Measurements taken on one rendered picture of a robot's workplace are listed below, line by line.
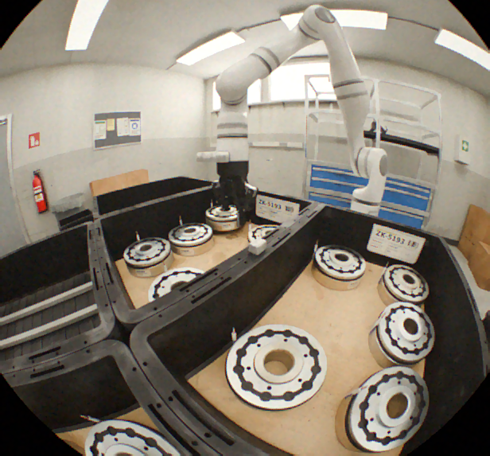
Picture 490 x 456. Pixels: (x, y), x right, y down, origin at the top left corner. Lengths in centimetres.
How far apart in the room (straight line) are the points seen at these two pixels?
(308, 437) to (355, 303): 21
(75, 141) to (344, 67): 304
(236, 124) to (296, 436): 48
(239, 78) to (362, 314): 47
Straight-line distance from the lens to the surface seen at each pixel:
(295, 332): 21
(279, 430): 21
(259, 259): 19
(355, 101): 47
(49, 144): 308
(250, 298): 21
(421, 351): 27
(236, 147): 37
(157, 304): 15
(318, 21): 51
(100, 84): 333
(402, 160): 305
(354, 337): 27
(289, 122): 312
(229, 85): 37
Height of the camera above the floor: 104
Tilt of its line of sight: 21 degrees down
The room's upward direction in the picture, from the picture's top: straight up
